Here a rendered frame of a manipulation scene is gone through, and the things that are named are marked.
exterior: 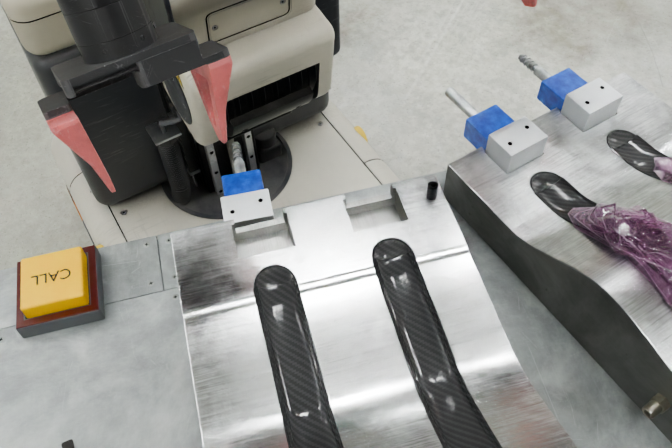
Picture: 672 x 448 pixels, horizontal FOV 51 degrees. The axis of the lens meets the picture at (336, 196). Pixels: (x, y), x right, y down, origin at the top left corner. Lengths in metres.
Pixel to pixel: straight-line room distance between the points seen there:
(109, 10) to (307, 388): 0.33
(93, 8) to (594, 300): 0.47
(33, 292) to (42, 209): 1.21
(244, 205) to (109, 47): 0.26
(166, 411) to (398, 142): 1.36
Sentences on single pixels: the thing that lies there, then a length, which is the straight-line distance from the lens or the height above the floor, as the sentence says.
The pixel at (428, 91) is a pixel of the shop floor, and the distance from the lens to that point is 2.07.
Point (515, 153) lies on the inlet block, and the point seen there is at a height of 0.88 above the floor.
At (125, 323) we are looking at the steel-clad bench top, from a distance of 0.74.
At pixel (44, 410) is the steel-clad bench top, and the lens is 0.73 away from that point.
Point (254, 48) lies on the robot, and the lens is 0.97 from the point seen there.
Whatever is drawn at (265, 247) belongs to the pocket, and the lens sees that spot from 0.68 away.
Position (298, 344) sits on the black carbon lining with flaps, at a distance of 0.61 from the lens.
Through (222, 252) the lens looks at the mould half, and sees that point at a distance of 0.65.
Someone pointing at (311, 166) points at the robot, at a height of 0.28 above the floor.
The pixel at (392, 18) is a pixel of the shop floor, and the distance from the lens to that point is 2.32.
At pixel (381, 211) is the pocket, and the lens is 0.70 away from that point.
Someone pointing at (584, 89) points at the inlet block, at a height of 0.88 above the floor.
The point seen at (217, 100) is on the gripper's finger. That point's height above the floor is 1.04.
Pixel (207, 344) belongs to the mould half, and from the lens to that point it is 0.61.
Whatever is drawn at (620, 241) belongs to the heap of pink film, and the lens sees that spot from 0.67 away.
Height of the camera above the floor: 1.42
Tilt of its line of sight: 52 degrees down
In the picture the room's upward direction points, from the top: 2 degrees counter-clockwise
